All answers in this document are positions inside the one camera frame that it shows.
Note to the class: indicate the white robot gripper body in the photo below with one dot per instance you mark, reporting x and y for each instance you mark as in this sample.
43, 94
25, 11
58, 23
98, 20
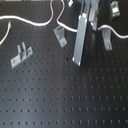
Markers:
87, 4

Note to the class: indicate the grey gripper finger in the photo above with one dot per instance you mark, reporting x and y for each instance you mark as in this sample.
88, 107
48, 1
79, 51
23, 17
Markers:
93, 18
80, 36

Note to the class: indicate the grey metal clip right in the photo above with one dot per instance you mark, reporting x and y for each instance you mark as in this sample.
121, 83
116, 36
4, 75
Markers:
106, 35

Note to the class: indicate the grey metal clip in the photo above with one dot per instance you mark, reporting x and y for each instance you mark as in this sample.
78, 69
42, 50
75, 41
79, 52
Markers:
23, 54
106, 35
60, 35

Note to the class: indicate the grey metal clip middle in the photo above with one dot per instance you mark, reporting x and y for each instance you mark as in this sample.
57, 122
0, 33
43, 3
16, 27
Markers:
60, 35

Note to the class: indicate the grey metal clip left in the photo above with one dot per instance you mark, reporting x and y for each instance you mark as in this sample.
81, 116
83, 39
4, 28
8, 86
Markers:
23, 54

